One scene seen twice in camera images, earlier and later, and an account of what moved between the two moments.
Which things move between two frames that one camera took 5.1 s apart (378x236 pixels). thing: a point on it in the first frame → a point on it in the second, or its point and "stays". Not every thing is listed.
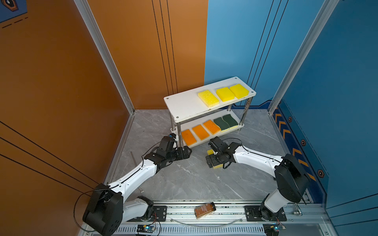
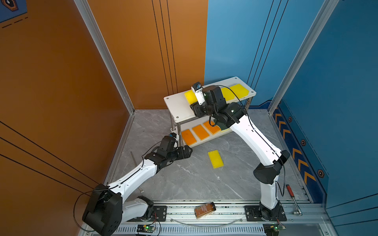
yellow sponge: (211, 152) → (191, 97)
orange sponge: (188, 137) stays
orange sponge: (200, 132) stays
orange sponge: (212, 128) stays
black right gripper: (212, 162) → (197, 110)
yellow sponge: (225, 94) stays
